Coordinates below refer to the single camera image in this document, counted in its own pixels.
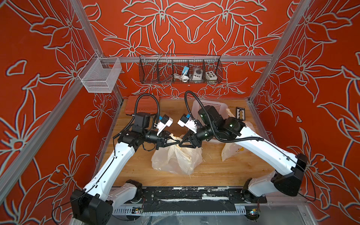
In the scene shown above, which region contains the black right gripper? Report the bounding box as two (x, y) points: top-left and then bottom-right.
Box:
(178, 125), (218, 150)

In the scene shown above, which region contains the plain translucent plastic bag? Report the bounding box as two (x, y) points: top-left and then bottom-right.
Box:
(151, 144), (203, 175)

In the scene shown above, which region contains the banana print plastic bag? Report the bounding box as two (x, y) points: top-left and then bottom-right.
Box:
(221, 108), (255, 162)

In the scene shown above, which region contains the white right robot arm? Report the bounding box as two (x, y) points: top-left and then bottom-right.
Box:
(178, 106), (308, 203)

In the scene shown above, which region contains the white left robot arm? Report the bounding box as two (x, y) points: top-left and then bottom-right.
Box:
(70, 112), (179, 225)

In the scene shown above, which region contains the pink perforated plastic basket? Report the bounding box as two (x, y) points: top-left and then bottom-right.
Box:
(191, 100), (229, 120)

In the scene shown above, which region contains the white round-dial device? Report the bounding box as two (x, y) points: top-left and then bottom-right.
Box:
(191, 67), (203, 82)

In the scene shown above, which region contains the white button box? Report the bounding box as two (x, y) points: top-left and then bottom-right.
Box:
(205, 71), (218, 83)

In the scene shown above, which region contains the blue white small box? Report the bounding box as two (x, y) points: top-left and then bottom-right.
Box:
(181, 66), (189, 76)

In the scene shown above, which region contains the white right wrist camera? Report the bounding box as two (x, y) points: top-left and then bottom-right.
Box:
(177, 114), (198, 133)

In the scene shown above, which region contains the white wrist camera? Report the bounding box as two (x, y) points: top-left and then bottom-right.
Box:
(177, 114), (198, 133)
(156, 114), (173, 136)

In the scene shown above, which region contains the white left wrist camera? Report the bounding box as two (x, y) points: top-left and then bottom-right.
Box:
(156, 114), (173, 136)

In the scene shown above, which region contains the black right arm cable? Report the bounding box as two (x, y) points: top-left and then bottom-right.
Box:
(184, 90), (317, 202)

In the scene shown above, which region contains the white coiled cable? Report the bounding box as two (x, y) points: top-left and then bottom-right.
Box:
(172, 73), (189, 83)

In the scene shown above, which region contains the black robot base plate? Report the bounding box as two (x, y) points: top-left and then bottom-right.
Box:
(116, 185), (268, 217)

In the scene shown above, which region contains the black wire wall basket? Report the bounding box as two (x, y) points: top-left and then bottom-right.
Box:
(139, 53), (224, 84)

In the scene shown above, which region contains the white mesh wall basket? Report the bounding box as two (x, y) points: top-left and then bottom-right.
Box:
(77, 53), (122, 93)

